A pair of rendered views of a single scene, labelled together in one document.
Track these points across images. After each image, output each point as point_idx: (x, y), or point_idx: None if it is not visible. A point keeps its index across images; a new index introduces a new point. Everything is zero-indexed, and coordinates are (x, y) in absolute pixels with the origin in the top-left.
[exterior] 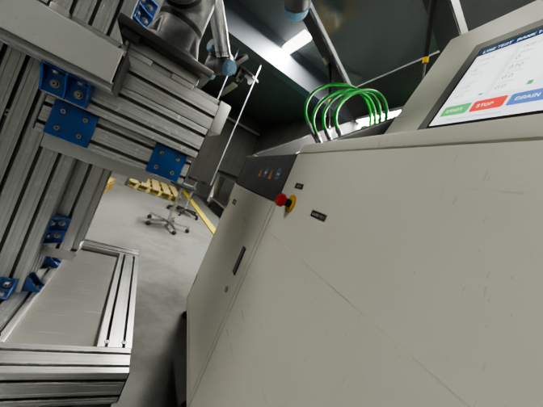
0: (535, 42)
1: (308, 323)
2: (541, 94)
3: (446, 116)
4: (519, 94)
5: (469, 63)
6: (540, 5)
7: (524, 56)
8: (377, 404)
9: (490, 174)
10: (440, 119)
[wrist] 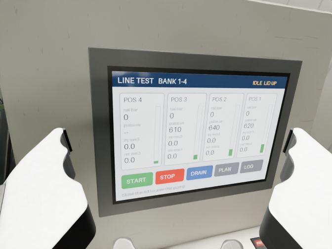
0: (181, 99)
1: None
2: (207, 173)
3: (132, 188)
4: (192, 170)
5: (105, 95)
6: (157, 8)
7: (179, 119)
8: None
9: None
10: (127, 192)
